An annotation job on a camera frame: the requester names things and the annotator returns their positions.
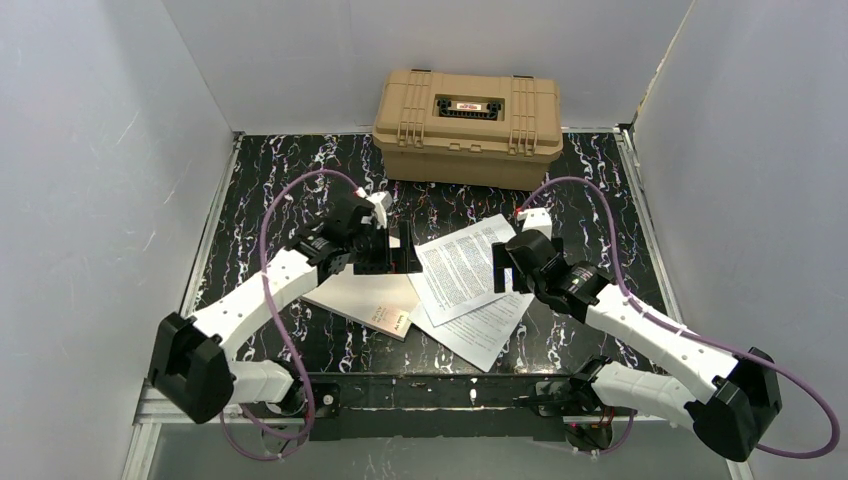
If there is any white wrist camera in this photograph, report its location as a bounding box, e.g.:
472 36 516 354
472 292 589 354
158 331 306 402
354 187 393 229
516 207 553 240

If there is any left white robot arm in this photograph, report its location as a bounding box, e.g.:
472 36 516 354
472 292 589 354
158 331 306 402
147 192 423 424

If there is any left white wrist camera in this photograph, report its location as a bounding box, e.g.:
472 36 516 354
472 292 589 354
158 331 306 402
354 187 393 229

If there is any tan plastic toolbox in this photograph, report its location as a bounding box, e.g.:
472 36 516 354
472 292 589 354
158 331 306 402
372 69 564 191

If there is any white A4 file folder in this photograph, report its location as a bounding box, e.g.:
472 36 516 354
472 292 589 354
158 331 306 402
302 264 419 341

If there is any printed paper sheet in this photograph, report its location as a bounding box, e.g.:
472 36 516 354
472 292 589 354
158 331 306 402
409 214 526 327
410 292 535 372

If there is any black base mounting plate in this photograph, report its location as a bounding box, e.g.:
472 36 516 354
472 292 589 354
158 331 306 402
241 372 639 444

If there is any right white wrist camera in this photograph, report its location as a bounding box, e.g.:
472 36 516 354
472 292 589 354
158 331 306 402
516 207 553 240

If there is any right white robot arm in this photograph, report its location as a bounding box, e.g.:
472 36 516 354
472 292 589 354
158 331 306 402
492 229 782 462

